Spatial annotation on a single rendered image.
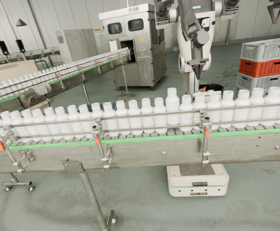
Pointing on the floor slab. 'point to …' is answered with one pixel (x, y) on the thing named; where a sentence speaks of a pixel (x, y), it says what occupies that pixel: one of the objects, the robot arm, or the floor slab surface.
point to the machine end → (137, 44)
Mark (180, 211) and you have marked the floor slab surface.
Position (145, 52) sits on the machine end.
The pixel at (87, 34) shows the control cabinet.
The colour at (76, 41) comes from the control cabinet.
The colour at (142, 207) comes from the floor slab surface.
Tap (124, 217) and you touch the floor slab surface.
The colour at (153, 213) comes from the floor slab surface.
